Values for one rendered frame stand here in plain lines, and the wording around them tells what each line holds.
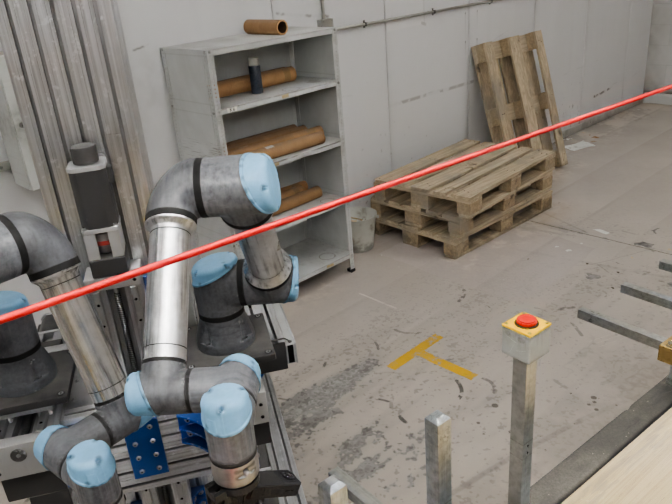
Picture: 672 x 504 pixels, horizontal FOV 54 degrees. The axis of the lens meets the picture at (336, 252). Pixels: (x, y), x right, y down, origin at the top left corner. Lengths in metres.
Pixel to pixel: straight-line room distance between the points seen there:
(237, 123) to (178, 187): 2.86
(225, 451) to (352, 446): 1.94
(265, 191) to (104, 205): 0.53
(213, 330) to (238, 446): 0.67
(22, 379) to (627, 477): 1.36
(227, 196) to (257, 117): 2.96
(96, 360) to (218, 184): 0.41
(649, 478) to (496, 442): 1.48
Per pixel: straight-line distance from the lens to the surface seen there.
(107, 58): 1.68
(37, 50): 1.68
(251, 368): 1.14
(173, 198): 1.25
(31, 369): 1.74
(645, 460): 1.61
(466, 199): 4.34
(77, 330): 1.34
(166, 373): 1.15
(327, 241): 4.51
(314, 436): 3.03
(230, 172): 1.24
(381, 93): 4.97
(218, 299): 1.63
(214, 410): 1.02
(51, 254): 1.32
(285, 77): 4.04
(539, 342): 1.39
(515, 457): 1.58
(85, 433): 1.36
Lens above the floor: 1.93
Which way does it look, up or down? 24 degrees down
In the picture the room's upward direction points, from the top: 5 degrees counter-clockwise
